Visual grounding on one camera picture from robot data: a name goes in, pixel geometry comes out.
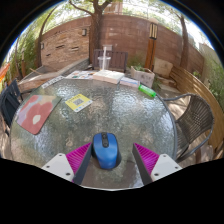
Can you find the red floral mouse pad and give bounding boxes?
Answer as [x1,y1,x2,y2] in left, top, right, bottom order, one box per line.
[14,94,63,136]

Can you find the orange fabric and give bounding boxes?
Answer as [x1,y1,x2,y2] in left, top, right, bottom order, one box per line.
[0,63,11,83]

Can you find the white license plate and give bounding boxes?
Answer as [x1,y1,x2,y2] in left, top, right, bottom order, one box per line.
[40,75,66,90]

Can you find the slender tree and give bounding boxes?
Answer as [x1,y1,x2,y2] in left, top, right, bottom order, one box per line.
[179,14,190,69]

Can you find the pale woven basket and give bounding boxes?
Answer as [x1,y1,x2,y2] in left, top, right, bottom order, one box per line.
[130,65,156,89]

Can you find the yellow square card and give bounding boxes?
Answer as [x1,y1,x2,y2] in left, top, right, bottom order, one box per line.
[64,93,94,113]

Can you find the large forked tree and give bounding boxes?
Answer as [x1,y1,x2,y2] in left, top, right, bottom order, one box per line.
[68,0,114,64]

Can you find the thick white book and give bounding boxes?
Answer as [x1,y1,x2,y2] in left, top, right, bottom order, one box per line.
[92,69,125,85]

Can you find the blue and black computer mouse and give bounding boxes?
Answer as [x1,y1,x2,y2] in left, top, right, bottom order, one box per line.
[92,131,122,171]

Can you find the clear plastic cup with straw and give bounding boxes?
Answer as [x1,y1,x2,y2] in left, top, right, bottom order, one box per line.
[97,46,112,71]

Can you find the small green bottle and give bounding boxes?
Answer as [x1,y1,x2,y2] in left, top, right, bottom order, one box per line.
[138,84,158,99]

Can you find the stone raised basin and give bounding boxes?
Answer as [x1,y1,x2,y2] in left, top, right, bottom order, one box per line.
[18,57,91,93]

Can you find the small white blue booklet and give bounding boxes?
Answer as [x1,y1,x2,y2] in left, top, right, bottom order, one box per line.
[119,76,141,89]

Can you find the curved wooden slat bench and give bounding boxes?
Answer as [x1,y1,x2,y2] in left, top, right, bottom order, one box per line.
[169,64,224,153]

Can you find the white wall box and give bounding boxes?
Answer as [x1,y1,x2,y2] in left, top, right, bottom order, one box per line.
[101,44,114,52]

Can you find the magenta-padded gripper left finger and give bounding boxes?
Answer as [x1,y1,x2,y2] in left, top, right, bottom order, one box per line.
[41,142,93,185]

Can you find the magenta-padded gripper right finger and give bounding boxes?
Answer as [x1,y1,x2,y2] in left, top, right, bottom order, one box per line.
[132,142,184,186]

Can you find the dark wooden slatted chair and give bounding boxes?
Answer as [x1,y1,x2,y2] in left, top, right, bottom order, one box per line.
[92,48,129,73]

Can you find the black slatted patio chair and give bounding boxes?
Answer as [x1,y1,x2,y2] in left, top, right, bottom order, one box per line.
[0,79,24,136]

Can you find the wooden garden lamp post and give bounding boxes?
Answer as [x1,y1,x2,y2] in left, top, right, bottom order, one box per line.
[144,22,159,71]

